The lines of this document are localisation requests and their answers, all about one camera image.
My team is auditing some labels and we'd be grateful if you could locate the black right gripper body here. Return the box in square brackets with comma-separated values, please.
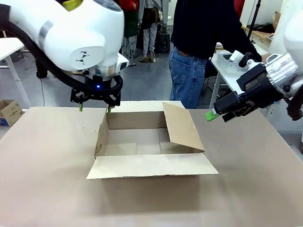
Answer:
[236, 68, 284, 112]

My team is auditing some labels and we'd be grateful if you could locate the dark right arm cable hose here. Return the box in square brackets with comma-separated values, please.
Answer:
[285, 82, 303, 121]

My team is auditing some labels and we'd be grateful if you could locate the black tripod stand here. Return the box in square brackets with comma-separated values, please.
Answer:
[248, 0, 263, 44]

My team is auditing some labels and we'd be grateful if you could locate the white perforated plastic basket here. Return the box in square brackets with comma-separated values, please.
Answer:
[216, 50, 251, 73]

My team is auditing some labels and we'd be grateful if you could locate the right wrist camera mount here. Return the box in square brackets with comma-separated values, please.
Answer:
[231, 50, 268, 95]

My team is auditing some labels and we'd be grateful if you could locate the white side table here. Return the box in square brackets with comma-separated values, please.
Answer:
[210, 48, 270, 105]

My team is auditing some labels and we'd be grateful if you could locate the black plastic crate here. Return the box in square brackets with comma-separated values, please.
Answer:
[155, 32, 171, 54]

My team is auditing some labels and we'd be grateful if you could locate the wooden desk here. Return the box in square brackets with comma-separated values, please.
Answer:
[241, 23, 285, 49]

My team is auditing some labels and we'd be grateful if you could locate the person in dark sweater jeans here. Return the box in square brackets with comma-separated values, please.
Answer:
[168, 0, 251, 109]

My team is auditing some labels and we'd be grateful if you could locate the black bag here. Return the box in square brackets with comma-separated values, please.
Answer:
[247, 22, 275, 34]

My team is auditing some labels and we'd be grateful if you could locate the small cardboard box blue print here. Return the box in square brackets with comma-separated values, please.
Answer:
[0, 99, 24, 128]

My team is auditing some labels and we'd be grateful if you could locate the large brown cardboard box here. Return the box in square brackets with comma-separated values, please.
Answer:
[86, 101, 220, 180]

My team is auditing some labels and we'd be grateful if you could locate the red hanging garment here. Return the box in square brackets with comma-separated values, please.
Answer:
[235, 0, 246, 23]

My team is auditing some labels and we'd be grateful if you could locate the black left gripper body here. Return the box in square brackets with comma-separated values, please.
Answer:
[84, 73, 119, 96]

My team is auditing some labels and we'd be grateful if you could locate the person's right forearm dark sleeve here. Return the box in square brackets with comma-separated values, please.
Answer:
[233, 28, 263, 61]

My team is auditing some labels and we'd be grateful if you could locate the white table with white legs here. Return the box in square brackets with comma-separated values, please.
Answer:
[0, 37, 32, 108]

